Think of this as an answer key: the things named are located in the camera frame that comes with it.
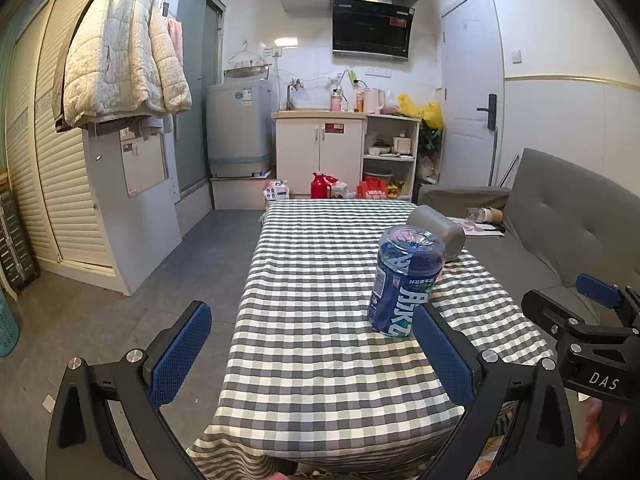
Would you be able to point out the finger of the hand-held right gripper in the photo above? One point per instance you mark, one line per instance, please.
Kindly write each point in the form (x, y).
(550, 310)
(597, 290)

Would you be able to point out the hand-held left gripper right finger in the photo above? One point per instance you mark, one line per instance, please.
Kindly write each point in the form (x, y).
(442, 355)

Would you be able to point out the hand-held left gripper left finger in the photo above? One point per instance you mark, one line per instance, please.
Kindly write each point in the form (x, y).
(182, 355)

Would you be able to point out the grey cup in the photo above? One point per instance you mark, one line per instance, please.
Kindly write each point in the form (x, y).
(440, 232)

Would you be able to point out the brown paper cup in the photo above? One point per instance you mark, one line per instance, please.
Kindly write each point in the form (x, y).
(496, 215)

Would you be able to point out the blue drink bottle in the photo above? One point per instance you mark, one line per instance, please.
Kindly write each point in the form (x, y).
(400, 290)

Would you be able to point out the grey sofa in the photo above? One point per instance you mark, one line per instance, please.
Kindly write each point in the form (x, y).
(550, 200)

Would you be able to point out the papers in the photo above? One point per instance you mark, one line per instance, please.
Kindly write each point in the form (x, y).
(475, 229)

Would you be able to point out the clear plastic bottle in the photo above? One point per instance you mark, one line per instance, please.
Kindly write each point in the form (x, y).
(475, 214)

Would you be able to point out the green checked tablecloth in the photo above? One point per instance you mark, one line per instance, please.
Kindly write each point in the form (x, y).
(310, 310)

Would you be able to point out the white cabinet panel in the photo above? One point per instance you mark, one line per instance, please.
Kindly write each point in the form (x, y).
(145, 220)

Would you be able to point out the white washing machine platform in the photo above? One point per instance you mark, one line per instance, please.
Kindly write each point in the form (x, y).
(237, 192)

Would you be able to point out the teal basket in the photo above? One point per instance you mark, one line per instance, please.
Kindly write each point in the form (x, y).
(7, 325)

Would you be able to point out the red packet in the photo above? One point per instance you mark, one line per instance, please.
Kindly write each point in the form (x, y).
(371, 190)

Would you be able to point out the small printed box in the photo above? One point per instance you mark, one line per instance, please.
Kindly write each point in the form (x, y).
(276, 191)

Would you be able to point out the black crate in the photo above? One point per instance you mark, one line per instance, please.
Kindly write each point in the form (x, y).
(17, 250)

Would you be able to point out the red thermos jug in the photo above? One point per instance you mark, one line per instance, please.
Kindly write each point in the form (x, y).
(320, 187)

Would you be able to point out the green leafy vegetables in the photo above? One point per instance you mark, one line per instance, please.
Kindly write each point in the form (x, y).
(431, 140)

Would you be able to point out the louvered wardrobe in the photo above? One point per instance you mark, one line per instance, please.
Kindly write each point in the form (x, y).
(55, 170)

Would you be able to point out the white sink cabinet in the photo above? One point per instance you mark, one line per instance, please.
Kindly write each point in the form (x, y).
(300, 155)

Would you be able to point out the yellow plastic bag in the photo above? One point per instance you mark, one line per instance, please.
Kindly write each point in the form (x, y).
(425, 110)

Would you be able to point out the grey washing machine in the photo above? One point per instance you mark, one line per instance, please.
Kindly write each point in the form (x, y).
(237, 125)

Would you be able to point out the white open shelf unit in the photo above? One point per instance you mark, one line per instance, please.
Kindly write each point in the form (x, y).
(390, 122)

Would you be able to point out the white door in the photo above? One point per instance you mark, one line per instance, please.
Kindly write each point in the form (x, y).
(467, 80)

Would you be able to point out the white electric kettle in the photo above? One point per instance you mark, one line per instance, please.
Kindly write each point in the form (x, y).
(372, 101)

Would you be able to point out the frosted glass door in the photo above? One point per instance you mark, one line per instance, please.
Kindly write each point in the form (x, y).
(192, 85)

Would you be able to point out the pink bottle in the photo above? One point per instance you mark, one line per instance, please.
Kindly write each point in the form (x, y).
(335, 102)

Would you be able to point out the metal faucet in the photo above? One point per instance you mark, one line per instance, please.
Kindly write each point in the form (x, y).
(291, 90)

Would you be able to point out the clothes hanger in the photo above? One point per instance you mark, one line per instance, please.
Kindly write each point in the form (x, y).
(245, 62)

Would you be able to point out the white puffer jacket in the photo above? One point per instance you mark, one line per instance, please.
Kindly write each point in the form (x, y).
(120, 50)

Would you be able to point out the pink towel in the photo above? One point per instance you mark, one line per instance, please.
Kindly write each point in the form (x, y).
(175, 40)

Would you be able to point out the black range hood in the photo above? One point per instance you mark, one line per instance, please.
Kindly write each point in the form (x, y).
(370, 27)

